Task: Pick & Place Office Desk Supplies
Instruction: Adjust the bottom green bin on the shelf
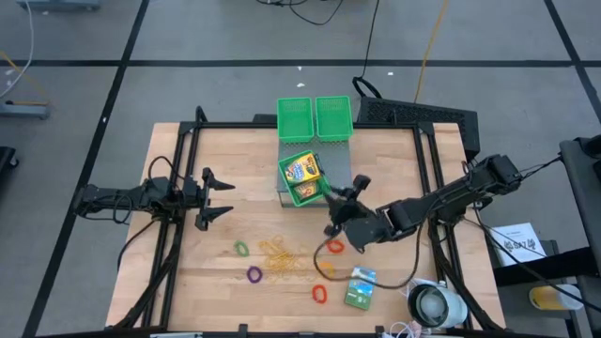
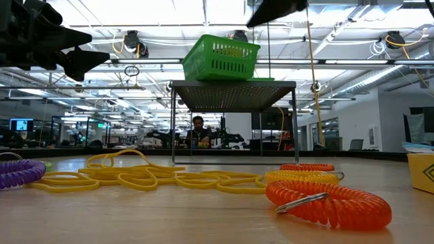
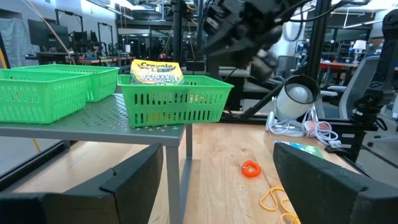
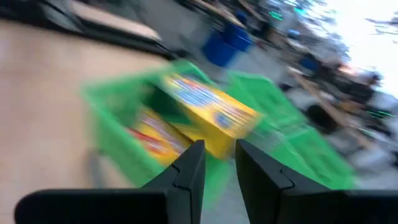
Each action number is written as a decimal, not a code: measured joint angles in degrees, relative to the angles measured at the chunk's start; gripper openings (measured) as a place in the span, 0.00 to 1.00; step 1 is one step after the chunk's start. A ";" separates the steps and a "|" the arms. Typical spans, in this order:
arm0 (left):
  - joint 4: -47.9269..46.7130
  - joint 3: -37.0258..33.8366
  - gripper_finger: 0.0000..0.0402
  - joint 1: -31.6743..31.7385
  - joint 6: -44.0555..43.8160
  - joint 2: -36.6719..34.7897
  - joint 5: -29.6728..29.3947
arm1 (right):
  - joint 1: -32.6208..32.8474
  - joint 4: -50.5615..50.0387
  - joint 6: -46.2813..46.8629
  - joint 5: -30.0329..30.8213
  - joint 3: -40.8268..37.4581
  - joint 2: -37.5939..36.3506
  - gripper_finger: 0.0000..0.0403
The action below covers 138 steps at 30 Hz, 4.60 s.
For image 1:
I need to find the large crayon box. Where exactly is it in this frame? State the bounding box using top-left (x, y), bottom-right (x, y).
top-left (284, 152), bottom-right (322, 187)

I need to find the black hanging cable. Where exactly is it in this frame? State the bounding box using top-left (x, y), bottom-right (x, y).
top-left (351, 0), bottom-right (383, 99)

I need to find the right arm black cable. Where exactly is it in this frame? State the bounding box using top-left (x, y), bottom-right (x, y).
top-left (313, 220), bottom-right (424, 290)

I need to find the black floor cable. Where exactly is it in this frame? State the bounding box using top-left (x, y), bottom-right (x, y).
top-left (255, 0), bottom-right (347, 27)

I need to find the green plastic basket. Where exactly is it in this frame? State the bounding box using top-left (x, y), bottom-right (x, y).
top-left (277, 149), bottom-right (332, 208)
top-left (315, 95), bottom-right (354, 143)
top-left (276, 97), bottom-right (316, 144)

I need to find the yellow rubber band pile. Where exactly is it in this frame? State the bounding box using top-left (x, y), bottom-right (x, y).
top-left (256, 234), bottom-right (314, 284)

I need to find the grey metal box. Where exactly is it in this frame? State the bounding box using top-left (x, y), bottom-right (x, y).
top-left (275, 138), bottom-right (353, 208)

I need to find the grey floor base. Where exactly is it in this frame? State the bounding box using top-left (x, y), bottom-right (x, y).
top-left (16, 0), bottom-right (101, 12)
top-left (0, 100), bottom-right (52, 121)

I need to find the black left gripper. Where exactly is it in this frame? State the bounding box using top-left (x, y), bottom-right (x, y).
top-left (180, 166), bottom-right (237, 232)

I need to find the white paper sheet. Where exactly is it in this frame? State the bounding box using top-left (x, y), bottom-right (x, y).
top-left (487, 222), bottom-right (548, 268)

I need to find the black side cart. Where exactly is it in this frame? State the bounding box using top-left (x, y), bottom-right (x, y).
top-left (492, 134), bottom-right (601, 338)

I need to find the small yellow crayon box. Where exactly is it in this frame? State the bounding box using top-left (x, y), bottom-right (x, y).
top-left (293, 180), bottom-right (321, 201)

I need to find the yellow cup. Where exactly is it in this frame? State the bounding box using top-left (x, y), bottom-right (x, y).
top-left (529, 284), bottom-right (585, 312)

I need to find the black aluminium rig frame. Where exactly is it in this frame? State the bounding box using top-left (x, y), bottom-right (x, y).
top-left (112, 105), bottom-right (506, 337)

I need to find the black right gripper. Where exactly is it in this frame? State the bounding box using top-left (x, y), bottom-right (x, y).
top-left (323, 174), bottom-right (396, 254)

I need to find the yellow hanging cable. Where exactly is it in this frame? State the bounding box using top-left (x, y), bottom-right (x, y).
top-left (412, 0), bottom-right (451, 103)

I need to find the white floor cable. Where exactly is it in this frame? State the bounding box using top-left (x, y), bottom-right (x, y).
top-left (0, 0), bottom-right (37, 100)

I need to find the green blue crayon box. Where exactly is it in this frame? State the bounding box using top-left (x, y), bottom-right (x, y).
top-left (344, 266), bottom-right (378, 312)

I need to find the black floor object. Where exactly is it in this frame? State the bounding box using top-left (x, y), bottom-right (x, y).
top-left (0, 146), bottom-right (20, 173)

